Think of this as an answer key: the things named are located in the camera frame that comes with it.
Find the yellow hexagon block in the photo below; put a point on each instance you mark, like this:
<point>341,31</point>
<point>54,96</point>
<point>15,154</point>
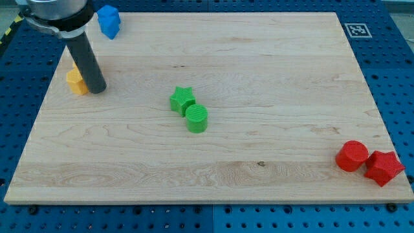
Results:
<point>75,81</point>

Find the red cylinder block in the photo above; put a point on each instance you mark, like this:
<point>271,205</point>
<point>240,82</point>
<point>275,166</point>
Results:
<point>351,156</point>

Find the wooden board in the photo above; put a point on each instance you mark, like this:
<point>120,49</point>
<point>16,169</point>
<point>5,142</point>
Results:
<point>283,92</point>

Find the white fiducial marker tag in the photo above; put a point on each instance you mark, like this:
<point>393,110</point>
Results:
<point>357,30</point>

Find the blue block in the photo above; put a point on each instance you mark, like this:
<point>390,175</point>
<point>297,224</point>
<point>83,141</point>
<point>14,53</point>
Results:
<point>109,21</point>

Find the red star block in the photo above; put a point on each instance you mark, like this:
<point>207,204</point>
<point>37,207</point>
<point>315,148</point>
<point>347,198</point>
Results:
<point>382,167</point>

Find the green star block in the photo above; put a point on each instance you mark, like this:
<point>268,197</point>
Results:
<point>181,99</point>

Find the green cylinder block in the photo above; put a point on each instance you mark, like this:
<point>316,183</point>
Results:
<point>196,118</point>

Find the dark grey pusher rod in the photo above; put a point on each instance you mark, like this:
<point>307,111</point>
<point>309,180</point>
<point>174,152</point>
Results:
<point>85,60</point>

